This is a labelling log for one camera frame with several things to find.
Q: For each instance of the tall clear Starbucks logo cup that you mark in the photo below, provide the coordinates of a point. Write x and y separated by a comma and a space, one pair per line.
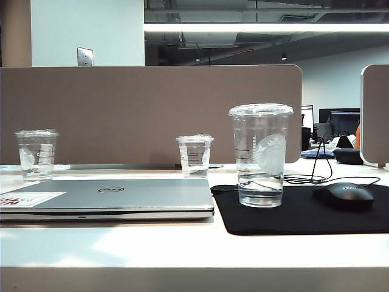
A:
261, 158

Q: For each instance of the small clear cup white label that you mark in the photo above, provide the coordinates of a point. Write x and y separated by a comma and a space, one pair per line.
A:
194, 156

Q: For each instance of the silver Dell laptop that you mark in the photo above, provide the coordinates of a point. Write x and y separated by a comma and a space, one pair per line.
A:
115, 197

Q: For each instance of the clear plastic cup faded logo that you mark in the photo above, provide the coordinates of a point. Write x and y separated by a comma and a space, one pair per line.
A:
36, 155

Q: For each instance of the white red laptop sticker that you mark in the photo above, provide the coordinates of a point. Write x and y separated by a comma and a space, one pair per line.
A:
28, 198

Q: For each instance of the wide brown desk divider panel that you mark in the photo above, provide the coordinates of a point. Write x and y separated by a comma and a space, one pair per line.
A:
152, 112

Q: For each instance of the black mouse pad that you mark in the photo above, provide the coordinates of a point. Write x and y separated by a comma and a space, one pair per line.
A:
304, 216

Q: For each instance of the long ceiling light strip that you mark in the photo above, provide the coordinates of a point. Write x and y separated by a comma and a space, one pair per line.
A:
264, 27

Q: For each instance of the black computer monitor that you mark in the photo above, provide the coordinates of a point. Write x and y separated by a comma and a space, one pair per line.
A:
338, 119

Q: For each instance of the black rounded pouch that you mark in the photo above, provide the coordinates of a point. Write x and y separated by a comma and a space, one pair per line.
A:
346, 154

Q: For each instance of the black computer mouse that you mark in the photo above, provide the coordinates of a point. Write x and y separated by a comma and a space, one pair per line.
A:
345, 194

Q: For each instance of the narrow brown desk divider panel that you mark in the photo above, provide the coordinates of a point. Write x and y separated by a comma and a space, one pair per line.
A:
376, 112

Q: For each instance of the metal wall switch plate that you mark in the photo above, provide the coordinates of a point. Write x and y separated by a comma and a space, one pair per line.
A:
84, 56

